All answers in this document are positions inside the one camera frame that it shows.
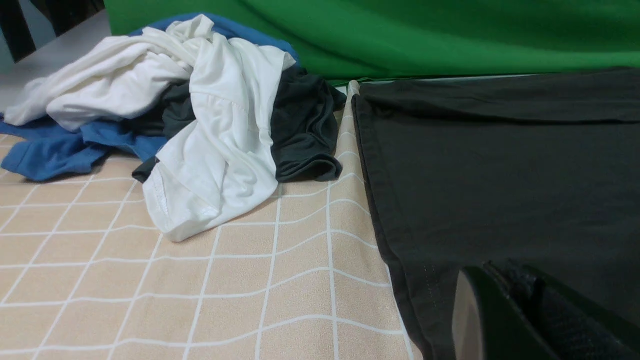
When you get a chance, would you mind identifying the dark teal crumpled shirt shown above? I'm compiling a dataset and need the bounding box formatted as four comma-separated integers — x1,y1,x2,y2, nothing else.
122,65,346,183

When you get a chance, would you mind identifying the blue crumpled shirt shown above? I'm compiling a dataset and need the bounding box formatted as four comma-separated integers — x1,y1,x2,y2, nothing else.
0,13,301,182

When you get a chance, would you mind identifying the beige grid tablecloth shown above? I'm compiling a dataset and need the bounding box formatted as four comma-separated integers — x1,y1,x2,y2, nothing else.
0,108,423,360

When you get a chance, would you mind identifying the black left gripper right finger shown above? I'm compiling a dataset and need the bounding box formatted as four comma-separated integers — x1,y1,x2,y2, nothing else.
487,262,639,360

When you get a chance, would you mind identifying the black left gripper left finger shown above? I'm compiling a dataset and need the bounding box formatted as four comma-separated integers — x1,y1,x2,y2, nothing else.
452,266,559,360

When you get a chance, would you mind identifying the green backdrop cloth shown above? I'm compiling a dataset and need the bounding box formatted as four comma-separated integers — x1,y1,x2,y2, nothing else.
105,0,640,80

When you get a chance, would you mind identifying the dark gray long-sleeve shirt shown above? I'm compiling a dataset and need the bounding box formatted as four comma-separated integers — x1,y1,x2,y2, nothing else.
350,67,639,360

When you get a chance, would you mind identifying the white crumpled shirt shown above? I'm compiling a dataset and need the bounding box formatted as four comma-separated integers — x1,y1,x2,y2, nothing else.
3,14,296,242

